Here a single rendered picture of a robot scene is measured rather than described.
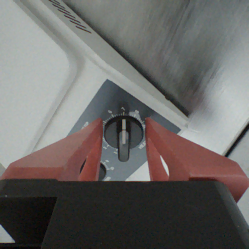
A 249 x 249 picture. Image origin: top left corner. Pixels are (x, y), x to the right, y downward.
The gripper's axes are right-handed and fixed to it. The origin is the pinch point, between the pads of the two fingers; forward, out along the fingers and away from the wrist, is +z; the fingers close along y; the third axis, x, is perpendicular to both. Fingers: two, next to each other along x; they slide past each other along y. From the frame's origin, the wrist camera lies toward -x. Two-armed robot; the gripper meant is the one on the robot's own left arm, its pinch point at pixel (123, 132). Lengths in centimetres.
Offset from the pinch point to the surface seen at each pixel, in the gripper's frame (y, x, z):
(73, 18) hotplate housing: 4.4, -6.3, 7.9
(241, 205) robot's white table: -11.1, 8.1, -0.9
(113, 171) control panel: 1.0, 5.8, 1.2
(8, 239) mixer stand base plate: 22.9, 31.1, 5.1
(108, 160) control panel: 1.4, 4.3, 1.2
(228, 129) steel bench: -9.2, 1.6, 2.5
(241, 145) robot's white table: -10.3, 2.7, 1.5
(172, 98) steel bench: -4.7, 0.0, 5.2
